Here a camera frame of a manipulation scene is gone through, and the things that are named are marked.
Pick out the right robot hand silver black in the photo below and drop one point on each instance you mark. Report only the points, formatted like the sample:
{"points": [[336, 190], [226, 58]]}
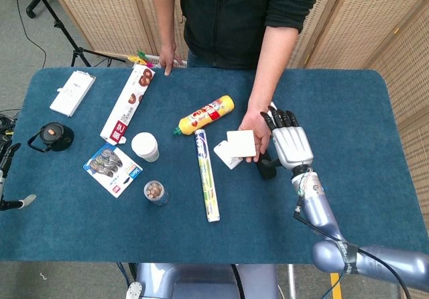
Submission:
{"points": [[291, 145]]}

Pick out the person's right hand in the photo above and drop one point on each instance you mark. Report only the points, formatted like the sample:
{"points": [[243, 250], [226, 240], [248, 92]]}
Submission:
{"points": [[168, 57]]}

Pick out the person's left hand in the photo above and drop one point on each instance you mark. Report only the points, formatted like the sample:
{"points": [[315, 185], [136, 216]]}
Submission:
{"points": [[256, 121]]}

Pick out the left robot hand black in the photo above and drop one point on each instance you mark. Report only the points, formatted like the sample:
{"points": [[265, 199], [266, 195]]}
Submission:
{"points": [[8, 156]]}

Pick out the white square pad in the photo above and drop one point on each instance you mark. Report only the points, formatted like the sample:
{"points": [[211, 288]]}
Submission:
{"points": [[241, 143]]}

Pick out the person's left forearm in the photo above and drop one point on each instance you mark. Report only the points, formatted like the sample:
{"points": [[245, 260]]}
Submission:
{"points": [[271, 67]]}

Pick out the person's right forearm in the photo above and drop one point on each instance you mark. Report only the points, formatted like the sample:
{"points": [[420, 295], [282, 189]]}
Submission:
{"points": [[164, 14]]}

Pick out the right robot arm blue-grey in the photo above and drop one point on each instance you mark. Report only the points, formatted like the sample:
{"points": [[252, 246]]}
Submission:
{"points": [[318, 208]]}

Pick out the white printed booklet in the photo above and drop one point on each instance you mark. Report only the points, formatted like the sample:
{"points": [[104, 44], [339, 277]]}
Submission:
{"points": [[273, 104]]}

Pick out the colourful feather toy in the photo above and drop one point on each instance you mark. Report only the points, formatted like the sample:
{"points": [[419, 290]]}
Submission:
{"points": [[140, 57]]}

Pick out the black rectangular case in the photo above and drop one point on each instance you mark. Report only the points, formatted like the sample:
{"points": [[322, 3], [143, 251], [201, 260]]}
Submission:
{"points": [[264, 174]]}

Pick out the small white card box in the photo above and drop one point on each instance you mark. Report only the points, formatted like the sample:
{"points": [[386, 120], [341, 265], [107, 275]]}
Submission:
{"points": [[233, 162]]}

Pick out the black round lid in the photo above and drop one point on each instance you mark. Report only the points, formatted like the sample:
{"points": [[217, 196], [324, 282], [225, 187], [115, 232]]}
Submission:
{"points": [[53, 136]]}

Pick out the yellow bottle with green cap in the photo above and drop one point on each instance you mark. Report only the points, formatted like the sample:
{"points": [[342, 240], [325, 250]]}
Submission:
{"points": [[204, 114]]}

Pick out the long white chocolate snack box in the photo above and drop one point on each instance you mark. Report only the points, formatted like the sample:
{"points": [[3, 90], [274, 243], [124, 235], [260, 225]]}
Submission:
{"points": [[127, 104]]}

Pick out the long white green tube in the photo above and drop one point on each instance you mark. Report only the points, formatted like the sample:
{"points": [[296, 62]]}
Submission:
{"points": [[206, 175]]}

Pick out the woven rattan folding screen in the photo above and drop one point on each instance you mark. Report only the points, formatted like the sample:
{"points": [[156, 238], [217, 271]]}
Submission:
{"points": [[107, 14], [362, 20]]}

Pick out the person in black jacket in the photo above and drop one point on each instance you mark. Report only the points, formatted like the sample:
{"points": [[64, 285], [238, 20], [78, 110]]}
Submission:
{"points": [[234, 20]]}

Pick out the white flat carton box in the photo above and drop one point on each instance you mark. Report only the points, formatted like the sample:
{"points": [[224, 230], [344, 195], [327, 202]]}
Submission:
{"points": [[72, 94]]}

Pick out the black tripod stand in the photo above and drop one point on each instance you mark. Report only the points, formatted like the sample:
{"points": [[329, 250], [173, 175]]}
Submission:
{"points": [[79, 51]]}

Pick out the white paper cup with lid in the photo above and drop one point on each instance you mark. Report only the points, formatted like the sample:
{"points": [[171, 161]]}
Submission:
{"points": [[144, 145]]}

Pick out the blue white blister pack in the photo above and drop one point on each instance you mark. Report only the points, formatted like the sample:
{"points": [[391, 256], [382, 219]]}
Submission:
{"points": [[110, 168]]}

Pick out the blue felt table cloth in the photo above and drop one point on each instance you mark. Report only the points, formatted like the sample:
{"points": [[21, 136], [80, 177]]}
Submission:
{"points": [[234, 238]]}

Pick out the clear jar with brown contents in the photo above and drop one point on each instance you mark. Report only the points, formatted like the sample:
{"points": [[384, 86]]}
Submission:
{"points": [[155, 191]]}

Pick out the metal table leg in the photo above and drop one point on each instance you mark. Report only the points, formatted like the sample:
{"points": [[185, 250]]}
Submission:
{"points": [[292, 282]]}

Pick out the blue-grey robot torso base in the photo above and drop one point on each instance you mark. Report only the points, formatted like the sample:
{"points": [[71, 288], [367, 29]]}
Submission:
{"points": [[201, 279]]}

